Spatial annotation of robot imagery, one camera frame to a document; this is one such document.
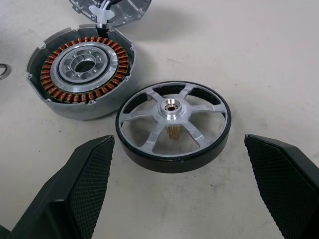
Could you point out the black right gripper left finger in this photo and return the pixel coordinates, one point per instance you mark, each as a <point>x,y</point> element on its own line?
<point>74,199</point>

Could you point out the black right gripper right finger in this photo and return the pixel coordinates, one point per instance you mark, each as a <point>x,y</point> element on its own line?
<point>286,194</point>

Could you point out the silver motor housing copper windings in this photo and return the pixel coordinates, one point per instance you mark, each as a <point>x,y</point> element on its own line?
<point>82,109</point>

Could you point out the black rotor wheel with spokes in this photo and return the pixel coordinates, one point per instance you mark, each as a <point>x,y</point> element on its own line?
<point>174,164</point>

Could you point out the small grey round object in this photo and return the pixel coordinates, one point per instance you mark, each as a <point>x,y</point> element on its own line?
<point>129,11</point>

